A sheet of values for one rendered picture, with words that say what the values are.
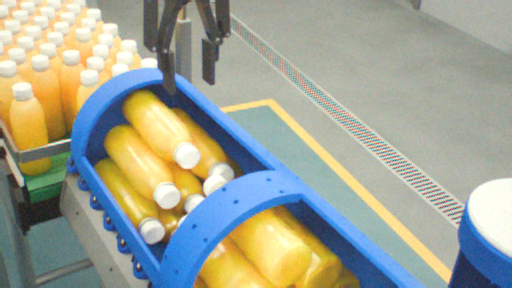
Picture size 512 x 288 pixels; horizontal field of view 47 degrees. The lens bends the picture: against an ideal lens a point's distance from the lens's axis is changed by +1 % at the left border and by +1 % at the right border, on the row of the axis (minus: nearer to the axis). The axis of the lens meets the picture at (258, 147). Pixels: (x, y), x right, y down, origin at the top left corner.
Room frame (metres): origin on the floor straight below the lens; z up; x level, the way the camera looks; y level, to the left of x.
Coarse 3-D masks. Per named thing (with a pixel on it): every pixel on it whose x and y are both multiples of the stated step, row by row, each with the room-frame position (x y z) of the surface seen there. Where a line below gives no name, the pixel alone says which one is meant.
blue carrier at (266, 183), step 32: (96, 96) 0.95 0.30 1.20; (160, 96) 1.04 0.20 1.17; (192, 96) 0.94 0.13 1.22; (96, 128) 0.96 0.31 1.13; (224, 128) 0.84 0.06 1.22; (96, 160) 0.96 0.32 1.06; (256, 160) 0.90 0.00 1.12; (96, 192) 0.83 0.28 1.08; (224, 192) 0.65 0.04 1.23; (256, 192) 0.65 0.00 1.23; (288, 192) 0.66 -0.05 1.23; (128, 224) 0.71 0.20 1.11; (192, 224) 0.62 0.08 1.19; (224, 224) 0.60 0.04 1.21; (320, 224) 0.75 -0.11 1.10; (352, 224) 0.64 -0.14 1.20; (160, 256) 0.78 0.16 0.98; (192, 256) 0.58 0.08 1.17; (352, 256) 0.68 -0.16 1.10; (384, 256) 0.56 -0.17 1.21
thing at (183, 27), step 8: (176, 24) 1.65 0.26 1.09; (184, 24) 1.63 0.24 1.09; (176, 32) 1.65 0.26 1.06; (184, 32) 1.63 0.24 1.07; (176, 40) 1.65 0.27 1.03; (184, 40) 1.63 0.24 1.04; (176, 48) 1.65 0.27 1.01; (184, 48) 1.63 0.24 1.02; (176, 56) 1.65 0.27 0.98; (184, 56) 1.63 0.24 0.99; (176, 64) 1.65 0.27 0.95; (184, 64) 1.63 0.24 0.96; (176, 72) 1.65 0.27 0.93; (184, 72) 1.63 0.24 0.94
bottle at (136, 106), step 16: (128, 96) 0.98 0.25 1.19; (144, 96) 0.97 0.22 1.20; (128, 112) 0.95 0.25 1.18; (144, 112) 0.92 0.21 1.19; (160, 112) 0.91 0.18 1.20; (144, 128) 0.89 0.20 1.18; (160, 128) 0.87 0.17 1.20; (176, 128) 0.87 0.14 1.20; (160, 144) 0.85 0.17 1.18; (176, 144) 0.84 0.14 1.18; (192, 144) 0.85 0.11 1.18; (176, 160) 0.83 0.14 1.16
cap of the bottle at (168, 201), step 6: (168, 186) 0.79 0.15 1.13; (162, 192) 0.78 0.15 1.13; (168, 192) 0.78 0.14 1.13; (174, 192) 0.78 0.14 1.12; (156, 198) 0.78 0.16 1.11; (162, 198) 0.77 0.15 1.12; (168, 198) 0.78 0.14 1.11; (174, 198) 0.78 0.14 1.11; (162, 204) 0.77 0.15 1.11; (168, 204) 0.78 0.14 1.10; (174, 204) 0.78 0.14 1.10
